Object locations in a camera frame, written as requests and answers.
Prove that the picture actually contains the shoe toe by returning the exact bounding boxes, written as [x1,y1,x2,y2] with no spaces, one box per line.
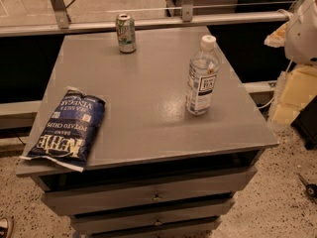
[0,217,13,238]

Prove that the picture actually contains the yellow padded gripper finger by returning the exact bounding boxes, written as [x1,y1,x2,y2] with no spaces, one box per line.
[264,23,288,48]

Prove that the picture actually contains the blue Kettle chips bag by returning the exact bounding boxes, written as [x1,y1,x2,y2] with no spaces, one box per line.
[21,88,106,172]

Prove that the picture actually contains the white cable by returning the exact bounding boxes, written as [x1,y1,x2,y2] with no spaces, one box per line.
[257,59,295,111]

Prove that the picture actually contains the metal guard rail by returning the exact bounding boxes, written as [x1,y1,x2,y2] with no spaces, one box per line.
[0,0,293,37]

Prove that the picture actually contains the green 7up can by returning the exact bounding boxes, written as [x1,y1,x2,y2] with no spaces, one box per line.
[116,13,137,54]

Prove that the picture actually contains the clear plastic water bottle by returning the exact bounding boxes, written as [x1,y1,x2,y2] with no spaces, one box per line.
[186,35,220,115]

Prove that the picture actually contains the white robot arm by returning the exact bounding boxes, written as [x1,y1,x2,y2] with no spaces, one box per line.
[264,0,317,65]

